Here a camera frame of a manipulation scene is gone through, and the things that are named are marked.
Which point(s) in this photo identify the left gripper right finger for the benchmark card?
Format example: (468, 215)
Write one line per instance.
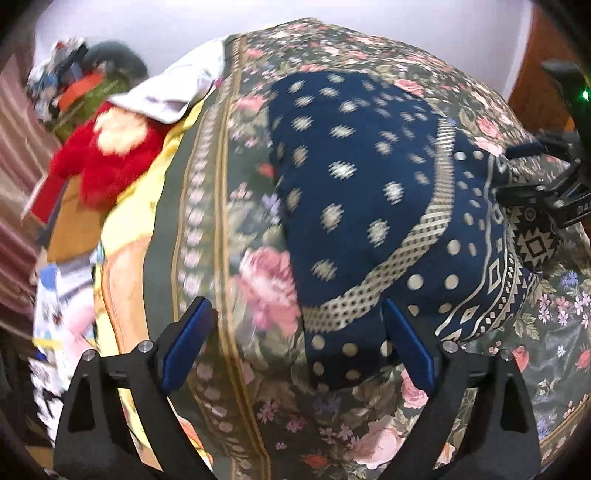
(444, 371)

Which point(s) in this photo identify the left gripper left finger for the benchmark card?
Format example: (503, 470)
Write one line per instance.
(160, 367)

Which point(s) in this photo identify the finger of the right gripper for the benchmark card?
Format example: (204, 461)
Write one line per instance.
(524, 150)
(524, 195)

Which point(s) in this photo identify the navy patterned hooded sweater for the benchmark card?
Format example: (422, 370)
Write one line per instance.
(383, 198)

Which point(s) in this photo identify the pile of clutter clothes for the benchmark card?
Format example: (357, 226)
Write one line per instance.
(49, 79)

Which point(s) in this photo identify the brown wooden wardrobe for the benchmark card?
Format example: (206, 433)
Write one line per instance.
(534, 99)

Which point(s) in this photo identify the yellow blanket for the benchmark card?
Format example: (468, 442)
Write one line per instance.
(126, 234)

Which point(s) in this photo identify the green floral bedspread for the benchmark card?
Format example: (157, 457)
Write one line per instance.
(218, 234)

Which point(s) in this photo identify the red plush toy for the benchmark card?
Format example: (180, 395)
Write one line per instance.
(106, 155)

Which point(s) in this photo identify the striped pink curtain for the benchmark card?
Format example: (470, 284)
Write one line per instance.
(26, 149)

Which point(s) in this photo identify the white cloth on bed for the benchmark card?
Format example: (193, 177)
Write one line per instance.
(167, 96)

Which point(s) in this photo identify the grey pillow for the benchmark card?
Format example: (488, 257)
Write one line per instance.
(113, 57)

